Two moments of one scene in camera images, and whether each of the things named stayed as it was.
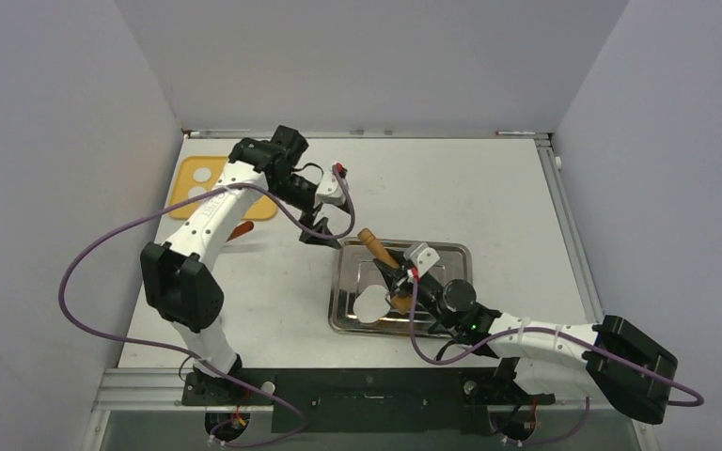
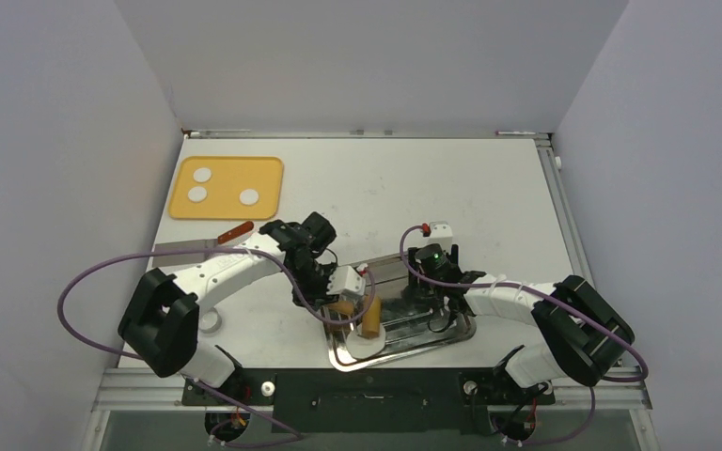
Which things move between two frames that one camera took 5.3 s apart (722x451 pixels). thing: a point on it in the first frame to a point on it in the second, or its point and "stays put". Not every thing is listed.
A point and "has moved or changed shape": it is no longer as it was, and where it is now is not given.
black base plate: x=358 y=400 stays put
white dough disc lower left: x=196 y=192 stays put
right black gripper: x=399 y=278 to x=427 y=287
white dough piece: x=371 y=303 to x=361 y=347
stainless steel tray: x=394 y=286 has moved or changed shape
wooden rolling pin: x=402 y=303 to x=371 y=316
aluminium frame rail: x=569 y=232 stays put
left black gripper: x=317 y=239 to x=318 y=297
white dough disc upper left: x=202 y=175 stays put
